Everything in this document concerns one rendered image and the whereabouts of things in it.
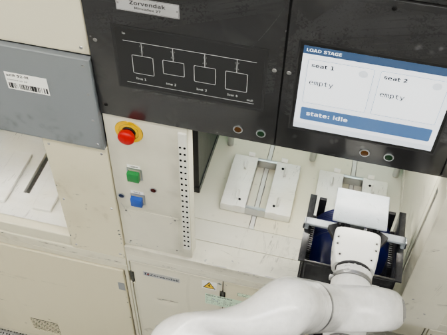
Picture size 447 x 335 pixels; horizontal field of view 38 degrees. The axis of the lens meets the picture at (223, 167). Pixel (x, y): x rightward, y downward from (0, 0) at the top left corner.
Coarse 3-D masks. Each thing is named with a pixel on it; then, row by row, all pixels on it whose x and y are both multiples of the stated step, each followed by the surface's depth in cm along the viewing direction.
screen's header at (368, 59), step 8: (304, 48) 118; (312, 48) 118; (320, 48) 117; (328, 56) 118; (336, 56) 118; (344, 56) 117; (352, 56) 117; (360, 56) 116; (368, 56) 116; (376, 64) 117; (384, 64) 116; (392, 64) 116; (400, 64) 116; (408, 64) 115; (416, 64) 115; (424, 64) 114; (424, 72) 116; (432, 72) 115; (440, 72) 115
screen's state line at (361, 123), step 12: (312, 108) 128; (312, 120) 131; (324, 120) 130; (336, 120) 129; (348, 120) 128; (360, 120) 128; (372, 120) 127; (384, 132) 129; (396, 132) 128; (408, 132) 127; (420, 132) 126
